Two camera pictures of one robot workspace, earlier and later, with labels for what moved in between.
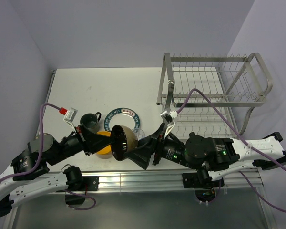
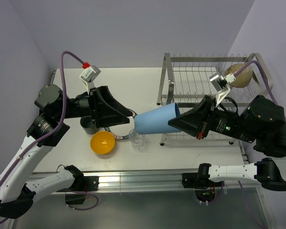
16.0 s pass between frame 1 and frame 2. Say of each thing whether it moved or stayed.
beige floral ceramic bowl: moved
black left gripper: moved
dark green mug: stayed
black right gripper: moved
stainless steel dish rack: stayed
